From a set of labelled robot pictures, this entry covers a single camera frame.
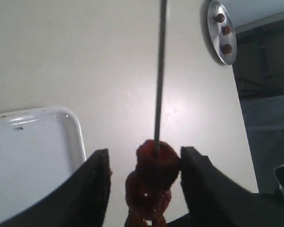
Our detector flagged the thin metal skewer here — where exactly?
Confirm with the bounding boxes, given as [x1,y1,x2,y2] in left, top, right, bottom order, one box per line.
[154,0,167,157]

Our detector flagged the red fruit ball top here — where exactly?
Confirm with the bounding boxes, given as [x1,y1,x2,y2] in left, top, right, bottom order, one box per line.
[214,13,225,23]

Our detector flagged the red fruit ball bottom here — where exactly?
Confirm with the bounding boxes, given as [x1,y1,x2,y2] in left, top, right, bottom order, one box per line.
[221,44,232,55]

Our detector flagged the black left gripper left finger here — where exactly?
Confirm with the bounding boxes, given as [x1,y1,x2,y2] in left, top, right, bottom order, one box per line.
[0,149,110,227]

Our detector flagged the red fruit ball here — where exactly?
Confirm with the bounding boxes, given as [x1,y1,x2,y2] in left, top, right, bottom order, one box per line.
[222,25,232,35]
[214,13,225,23]
[221,44,232,55]

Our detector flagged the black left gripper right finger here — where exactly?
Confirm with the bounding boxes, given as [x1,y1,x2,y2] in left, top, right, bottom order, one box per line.
[180,147,284,227]

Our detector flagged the round silver metal plate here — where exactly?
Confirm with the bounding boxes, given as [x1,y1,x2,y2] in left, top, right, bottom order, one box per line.
[207,0,237,65]

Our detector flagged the white rectangular plastic tray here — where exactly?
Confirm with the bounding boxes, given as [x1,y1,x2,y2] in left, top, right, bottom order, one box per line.
[0,107,86,210]

